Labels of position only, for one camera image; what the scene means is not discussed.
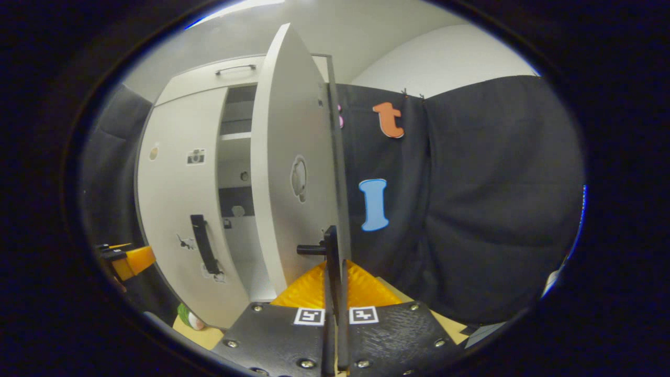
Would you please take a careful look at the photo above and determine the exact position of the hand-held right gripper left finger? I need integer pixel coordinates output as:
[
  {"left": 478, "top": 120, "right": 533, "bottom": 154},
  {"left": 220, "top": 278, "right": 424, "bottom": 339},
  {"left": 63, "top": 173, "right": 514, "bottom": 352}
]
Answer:
[{"left": 212, "top": 260, "right": 336, "bottom": 377}]

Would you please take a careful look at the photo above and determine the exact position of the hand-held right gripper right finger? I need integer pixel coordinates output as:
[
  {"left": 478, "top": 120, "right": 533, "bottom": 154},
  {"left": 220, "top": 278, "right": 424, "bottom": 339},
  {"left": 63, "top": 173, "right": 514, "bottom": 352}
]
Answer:
[{"left": 337, "top": 260, "right": 469, "bottom": 377}]

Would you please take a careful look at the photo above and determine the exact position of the white shoe cabinet door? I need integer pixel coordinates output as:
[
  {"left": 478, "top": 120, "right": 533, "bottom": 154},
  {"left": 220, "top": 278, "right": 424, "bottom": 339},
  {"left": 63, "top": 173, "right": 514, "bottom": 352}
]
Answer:
[
  {"left": 136, "top": 86, "right": 251, "bottom": 329},
  {"left": 250, "top": 23, "right": 352, "bottom": 294}
]

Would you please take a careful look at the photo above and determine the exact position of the black door handle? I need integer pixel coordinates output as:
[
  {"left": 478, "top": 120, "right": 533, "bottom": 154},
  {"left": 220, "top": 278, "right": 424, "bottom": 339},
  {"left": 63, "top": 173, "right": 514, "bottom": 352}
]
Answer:
[
  {"left": 190, "top": 214, "right": 222, "bottom": 276},
  {"left": 297, "top": 225, "right": 342, "bottom": 275}
]

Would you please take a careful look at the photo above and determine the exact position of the white double-door shoe cabinet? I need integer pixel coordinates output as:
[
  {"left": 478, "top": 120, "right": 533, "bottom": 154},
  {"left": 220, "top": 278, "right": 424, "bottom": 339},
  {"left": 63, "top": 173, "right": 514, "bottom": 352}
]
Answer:
[{"left": 135, "top": 52, "right": 336, "bottom": 329}]

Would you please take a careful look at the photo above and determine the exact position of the white cabinet drawer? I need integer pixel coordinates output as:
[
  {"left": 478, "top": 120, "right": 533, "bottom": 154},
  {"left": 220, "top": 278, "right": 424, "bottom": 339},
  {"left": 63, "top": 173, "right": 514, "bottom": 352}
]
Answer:
[{"left": 154, "top": 54, "right": 331, "bottom": 105}]

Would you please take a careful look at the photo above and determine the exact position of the black backdrop cloth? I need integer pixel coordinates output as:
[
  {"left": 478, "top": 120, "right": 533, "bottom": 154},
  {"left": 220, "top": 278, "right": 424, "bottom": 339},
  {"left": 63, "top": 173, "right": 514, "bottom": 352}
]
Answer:
[
  {"left": 335, "top": 75, "right": 586, "bottom": 325},
  {"left": 81, "top": 84, "right": 181, "bottom": 320}
]

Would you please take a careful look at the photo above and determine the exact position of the green white round toy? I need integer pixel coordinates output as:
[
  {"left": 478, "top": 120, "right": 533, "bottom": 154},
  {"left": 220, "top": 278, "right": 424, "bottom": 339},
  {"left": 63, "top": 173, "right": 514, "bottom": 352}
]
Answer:
[{"left": 177, "top": 302, "right": 206, "bottom": 331}]

